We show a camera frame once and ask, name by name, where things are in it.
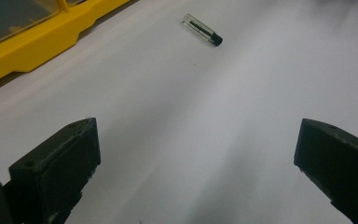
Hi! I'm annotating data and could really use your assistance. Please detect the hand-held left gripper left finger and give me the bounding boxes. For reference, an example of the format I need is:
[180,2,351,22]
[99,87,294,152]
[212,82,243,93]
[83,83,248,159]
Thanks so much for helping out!
[8,117,102,224]

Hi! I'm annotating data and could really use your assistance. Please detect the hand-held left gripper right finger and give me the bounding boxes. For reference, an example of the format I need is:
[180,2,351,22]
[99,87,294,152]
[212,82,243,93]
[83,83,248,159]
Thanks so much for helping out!
[293,118,358,224]

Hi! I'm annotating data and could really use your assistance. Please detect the yellow drawer organizer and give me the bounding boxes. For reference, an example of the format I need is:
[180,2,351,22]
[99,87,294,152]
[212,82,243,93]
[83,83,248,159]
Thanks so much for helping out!
[0,0,131,90]

